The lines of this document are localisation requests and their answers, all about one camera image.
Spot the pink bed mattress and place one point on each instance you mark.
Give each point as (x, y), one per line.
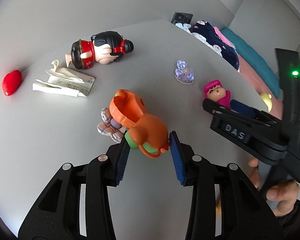
(261, 88)

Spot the purple flower hair clip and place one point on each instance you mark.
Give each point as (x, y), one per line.
(183, 73)

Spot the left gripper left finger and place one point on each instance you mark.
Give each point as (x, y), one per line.
(75, 204)

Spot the crumpled white paper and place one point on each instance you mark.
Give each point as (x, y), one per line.
(64, 81)

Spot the teal pillow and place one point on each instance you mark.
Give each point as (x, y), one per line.
(255, 60)

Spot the person right hand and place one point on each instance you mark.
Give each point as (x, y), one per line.
(285, 192)

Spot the pink haired doll figure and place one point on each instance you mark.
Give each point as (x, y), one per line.
(217, 93)

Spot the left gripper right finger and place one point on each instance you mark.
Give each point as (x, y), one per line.
(245, 214)

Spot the red heart toy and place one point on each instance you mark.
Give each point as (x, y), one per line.
(11, 82)

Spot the two doll figurines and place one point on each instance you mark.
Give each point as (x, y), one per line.
(103, 48)

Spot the checked fabric bow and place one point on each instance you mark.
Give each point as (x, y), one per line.
(110, 127)

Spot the yellow duck plush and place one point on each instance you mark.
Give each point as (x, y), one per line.
(267, 100)

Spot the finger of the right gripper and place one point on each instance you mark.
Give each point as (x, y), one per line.
(237, 109)

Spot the pile of folded clothes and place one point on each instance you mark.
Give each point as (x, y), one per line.
(212, 37)

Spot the black box on desk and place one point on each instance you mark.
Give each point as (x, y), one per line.
(181, 17)

